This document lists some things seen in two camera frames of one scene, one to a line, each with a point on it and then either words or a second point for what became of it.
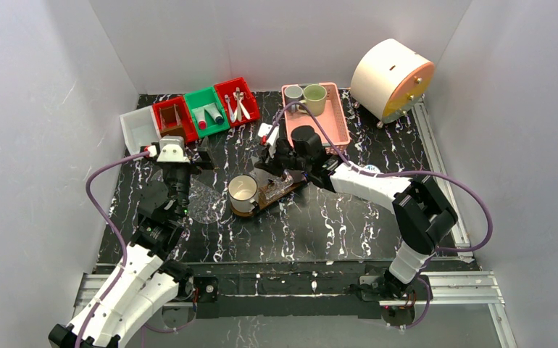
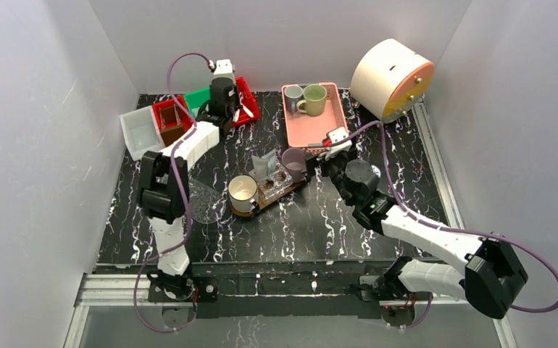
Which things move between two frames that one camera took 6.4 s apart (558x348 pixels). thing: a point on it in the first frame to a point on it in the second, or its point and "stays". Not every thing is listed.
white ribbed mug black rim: (242, 190) stays
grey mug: (293, 93) stays
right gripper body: (269, 160) to (317, 163)
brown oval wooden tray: (263, 201) stays
